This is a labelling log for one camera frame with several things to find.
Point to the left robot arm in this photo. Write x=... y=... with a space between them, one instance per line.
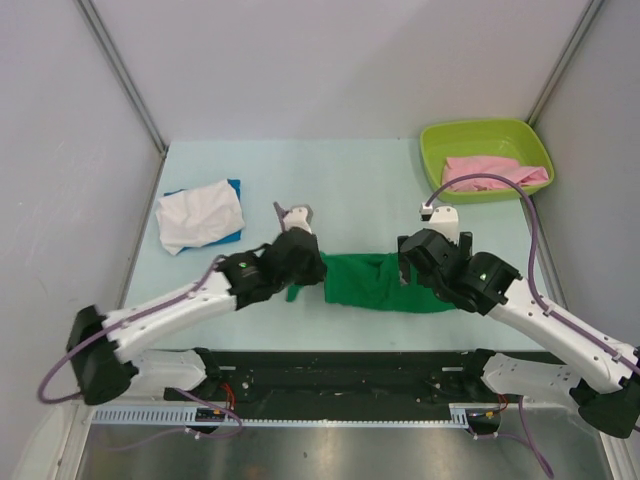
x=102 y=347

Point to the green t shirt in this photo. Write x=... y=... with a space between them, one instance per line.
x=372 y=281

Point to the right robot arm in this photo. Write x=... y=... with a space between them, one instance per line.
x=595 y=376

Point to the aluminium frame post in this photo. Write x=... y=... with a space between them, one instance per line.
x=578 y=35
x=111 y=53

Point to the left aluminium frame post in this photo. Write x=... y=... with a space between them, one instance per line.
x=111 y=53

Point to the right aluminium frame post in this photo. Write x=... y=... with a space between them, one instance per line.
x=578 y=35

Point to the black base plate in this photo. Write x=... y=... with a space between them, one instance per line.
x=341 y=386

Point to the pink t shirt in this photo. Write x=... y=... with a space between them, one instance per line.
x=478 y=173

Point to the white t shirt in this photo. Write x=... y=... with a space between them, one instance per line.
x=200 y=215

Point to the aluminium rail right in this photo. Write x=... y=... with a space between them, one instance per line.
x=552 y=398

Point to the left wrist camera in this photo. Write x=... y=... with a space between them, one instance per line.
x=298 y=216

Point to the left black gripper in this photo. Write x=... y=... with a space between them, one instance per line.
x=316 y=271

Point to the lime green plastic basin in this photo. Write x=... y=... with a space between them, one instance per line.
x=506 y=147

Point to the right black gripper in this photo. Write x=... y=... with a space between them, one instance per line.
x=465 y=244

